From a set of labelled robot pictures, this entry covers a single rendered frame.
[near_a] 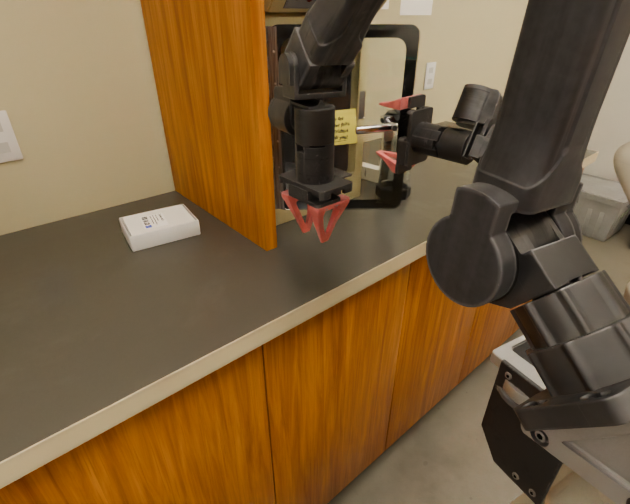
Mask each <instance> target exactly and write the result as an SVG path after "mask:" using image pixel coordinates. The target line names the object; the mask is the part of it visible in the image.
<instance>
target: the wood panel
mask: <svg viewBox="0 0 630 504"><path fill-rule="evenodd" d="M140 2H141V7H142V13H143V18H144V24H145V29H146V35H147V40H148V45H149V51H150V56H151V62H152V67H153V72H154V78H155V83H156V89H157V94H158V100H159V105H160V110H161V116H162V121H163V127H164V132H165V138H166V143H167V148H168V154H169V159H170V165H171V170H172V175H173V181H174V186H175V191H177V192H178V193H180V194H181V195H183V196H184V197H186V198H187V199H189V200H190V201H192V202H193V203H195V204H196V205H198V206H199V207H201V208H202V209H204V210H205V211H207V212H208V213H210V214H211V215H213V216H214V217H216V218H217V219H219V220H220V221H222V222H224V223H225V224H227V225H228V226H230V227H231V228H233V229H234V230H236V231H237V232H239V233H240V234H242V235H243V236H245V237H246V238H248V239H249V240H251V241H252V242H254V243H255V244H257V245H258V246H260V247H261V248H263V249H264V250H266V251H269V250H271V249H274V248H276V247H277V233H276V215H275V196H274V178H273V159H272V141H271V122H270V120H269V117H268V107H269V104H270V103H269V85H268V66H267V48H266V29H265V11H264V0H140Z"/></svg>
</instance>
